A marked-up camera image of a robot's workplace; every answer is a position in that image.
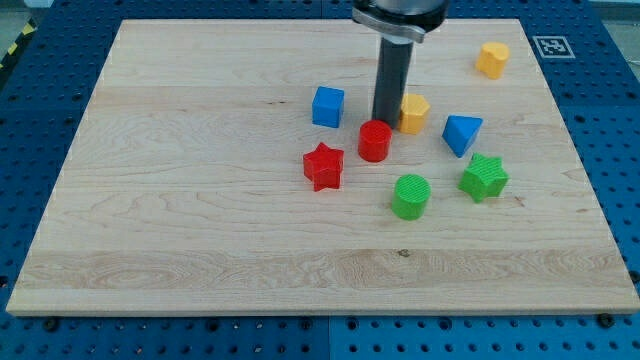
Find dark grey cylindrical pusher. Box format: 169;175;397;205
372;37;413;129

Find yellow hexagon block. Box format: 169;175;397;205
397;93;431;135

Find yellow heart block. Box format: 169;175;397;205
475;42;510;80

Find red cylinder block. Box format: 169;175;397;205
358;120;392;163

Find blue cube block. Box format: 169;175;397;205
312;86;345;128

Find blue triangle block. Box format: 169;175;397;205
442;115;483;158

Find red star block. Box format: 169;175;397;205
303;142;344;192

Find green cylinder block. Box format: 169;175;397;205
391;174;431;220

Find green star block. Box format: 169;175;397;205
458;153;509;203

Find white fiducial marker tag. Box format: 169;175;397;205
533;35;575;59

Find light wooden board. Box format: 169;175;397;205
6;19;639;317

